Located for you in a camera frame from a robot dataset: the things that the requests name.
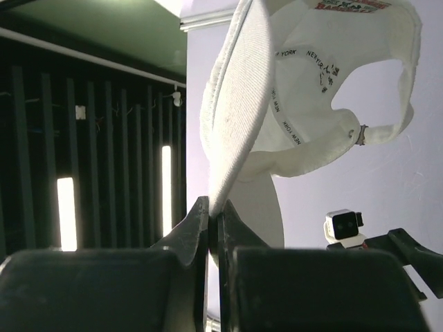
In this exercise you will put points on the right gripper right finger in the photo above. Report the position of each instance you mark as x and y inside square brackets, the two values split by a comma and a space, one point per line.
[273, 289]

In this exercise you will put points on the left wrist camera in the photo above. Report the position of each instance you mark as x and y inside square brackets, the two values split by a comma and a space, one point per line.
[341, 229]

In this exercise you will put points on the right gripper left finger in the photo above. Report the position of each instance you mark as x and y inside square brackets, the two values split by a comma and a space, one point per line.
[160, 288]

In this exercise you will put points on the white cap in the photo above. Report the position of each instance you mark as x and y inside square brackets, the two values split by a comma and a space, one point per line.
[267, 106]

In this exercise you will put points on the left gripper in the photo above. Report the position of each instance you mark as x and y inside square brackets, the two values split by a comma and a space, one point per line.
[406, 249]

